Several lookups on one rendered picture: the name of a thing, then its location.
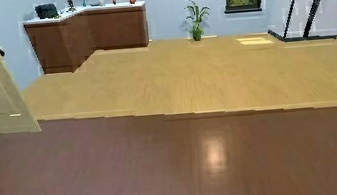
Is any green house plant in pot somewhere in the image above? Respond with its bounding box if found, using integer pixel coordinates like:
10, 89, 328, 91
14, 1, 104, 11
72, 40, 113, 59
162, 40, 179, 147
184, 0, 213, 43

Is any brown cupboard with white top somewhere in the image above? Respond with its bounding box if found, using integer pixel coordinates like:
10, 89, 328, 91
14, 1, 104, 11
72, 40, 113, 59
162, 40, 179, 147
21, 0, 152, 77

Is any dark brown statuette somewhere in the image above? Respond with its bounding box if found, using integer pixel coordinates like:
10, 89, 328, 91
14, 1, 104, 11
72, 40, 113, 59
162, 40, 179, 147
63, 0, 77, 13

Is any black toaster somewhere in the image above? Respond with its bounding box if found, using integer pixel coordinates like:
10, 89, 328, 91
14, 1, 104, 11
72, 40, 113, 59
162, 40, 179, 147
34, 2, 60, 21

